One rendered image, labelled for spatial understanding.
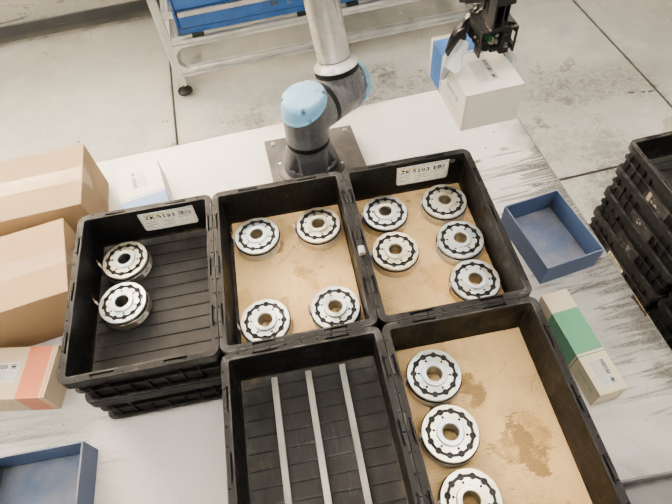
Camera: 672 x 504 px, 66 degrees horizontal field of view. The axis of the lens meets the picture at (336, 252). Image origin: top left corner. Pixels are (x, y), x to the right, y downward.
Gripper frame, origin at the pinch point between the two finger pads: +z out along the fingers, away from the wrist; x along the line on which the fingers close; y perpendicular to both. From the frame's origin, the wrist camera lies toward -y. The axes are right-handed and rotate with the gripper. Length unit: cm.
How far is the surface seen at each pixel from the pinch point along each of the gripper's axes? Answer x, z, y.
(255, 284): -55, 28, 21
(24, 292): -105, 25, 11
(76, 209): -95, 27, -12
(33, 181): -106, 25, -23
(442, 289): -16.0, 27.5, 33.6
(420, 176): -11.8, 23.0, 5.5
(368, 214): -26.3, 24.8, 11.7
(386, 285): -27.2, 27.6, 29.4
